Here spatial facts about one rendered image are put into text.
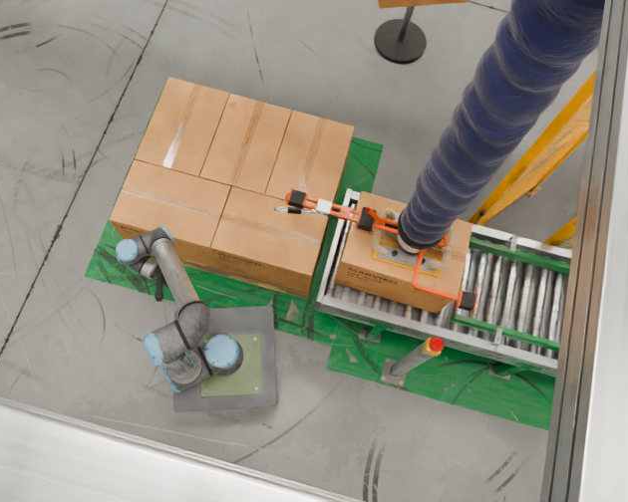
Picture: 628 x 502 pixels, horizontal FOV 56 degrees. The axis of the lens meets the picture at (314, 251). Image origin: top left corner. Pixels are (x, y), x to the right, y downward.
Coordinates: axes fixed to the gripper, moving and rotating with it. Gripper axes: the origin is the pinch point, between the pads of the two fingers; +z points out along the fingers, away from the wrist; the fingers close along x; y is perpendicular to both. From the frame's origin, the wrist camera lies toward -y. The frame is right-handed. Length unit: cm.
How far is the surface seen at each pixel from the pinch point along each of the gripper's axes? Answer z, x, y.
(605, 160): 64, -196, 16
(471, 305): 112, -9, 60
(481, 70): 51, -131, 74
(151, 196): -60, 66, 48
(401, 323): 97, 44, 51
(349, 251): 52, 13, 61
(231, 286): 2, 114, 35
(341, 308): 65, 48, 42
